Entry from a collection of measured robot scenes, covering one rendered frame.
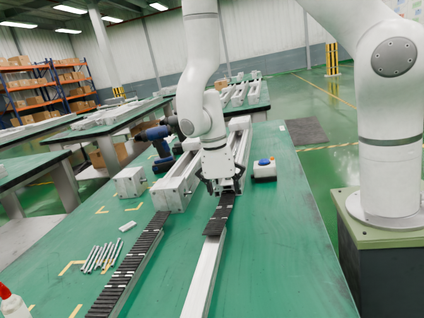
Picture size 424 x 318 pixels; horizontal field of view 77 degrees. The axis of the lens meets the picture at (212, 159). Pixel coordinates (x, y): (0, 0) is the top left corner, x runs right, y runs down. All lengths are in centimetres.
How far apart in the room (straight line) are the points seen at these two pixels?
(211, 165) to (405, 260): 53
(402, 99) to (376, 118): 6
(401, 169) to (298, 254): 28
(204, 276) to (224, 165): 34
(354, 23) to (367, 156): 28
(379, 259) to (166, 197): 60
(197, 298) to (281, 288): 17
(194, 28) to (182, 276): 60
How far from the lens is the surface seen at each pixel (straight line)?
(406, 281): 81
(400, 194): 72
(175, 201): 90
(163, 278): 69
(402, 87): 59
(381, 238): 70
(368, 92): 60
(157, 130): 127
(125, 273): 70
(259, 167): 99
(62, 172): 262
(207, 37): 74
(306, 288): 61
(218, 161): 82
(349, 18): 68
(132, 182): 111
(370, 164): 69
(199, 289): 59
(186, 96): 70
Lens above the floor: 122
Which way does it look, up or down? 19 degrees down
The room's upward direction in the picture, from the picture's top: 12 degrees counter-clockwise
